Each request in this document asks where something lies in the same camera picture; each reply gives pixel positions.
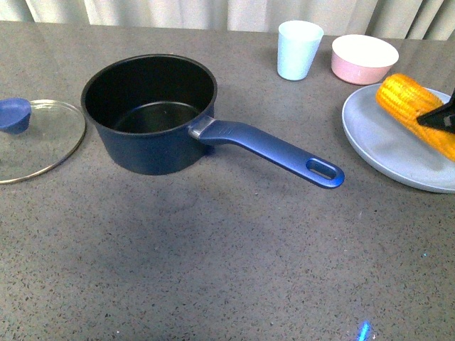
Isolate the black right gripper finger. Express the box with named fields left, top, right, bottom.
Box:
left=417, top=93, right=455, bottom=134

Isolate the yellow corn cob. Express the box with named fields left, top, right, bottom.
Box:
left=375, top=73, right=454, bottom=161

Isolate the glass lid with blue knob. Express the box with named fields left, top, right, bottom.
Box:
left=1, top=98, right=86, bottom=184

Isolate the grey-blue round plate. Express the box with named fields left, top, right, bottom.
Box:
left=341, top=84, right=454, bottom=193

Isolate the beige curtain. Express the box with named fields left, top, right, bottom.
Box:
left=1, top=0, right=454, bottom=40

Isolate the pink bowl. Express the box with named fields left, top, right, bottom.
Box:
left=331, top=34, right=400, bottom=85

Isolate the light blue cup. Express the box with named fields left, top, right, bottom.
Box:
left=277, top=20, right=324, bottom=81

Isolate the dark blue saucepan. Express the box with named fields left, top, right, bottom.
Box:
left=81, top=54, right=345, bottom=189

